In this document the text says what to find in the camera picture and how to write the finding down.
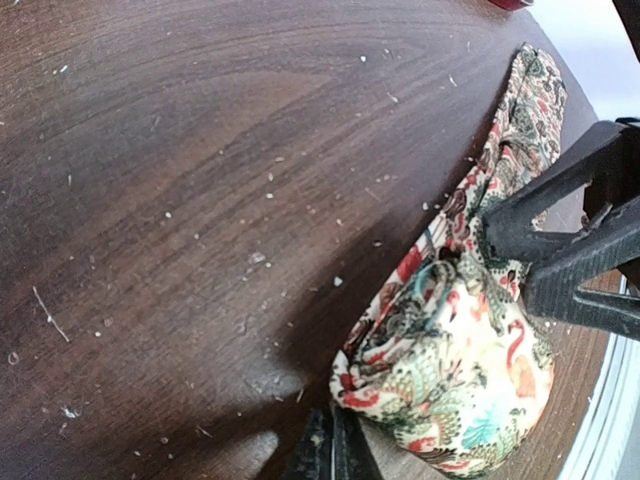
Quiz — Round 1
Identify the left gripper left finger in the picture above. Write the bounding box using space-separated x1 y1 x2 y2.
285 407 381 480

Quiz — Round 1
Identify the paisley patterned tie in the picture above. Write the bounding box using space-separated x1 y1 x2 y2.
329 44 567 479

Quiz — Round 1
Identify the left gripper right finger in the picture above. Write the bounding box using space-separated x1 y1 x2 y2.
482 119 639 263

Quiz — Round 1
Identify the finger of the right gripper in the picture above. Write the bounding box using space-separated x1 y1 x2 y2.
523 234 639 340

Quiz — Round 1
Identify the aluminium front rail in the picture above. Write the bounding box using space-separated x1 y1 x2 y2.
559 334 639 479

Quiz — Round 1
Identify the red round plate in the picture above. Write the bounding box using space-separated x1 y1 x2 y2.
490 0 534 11

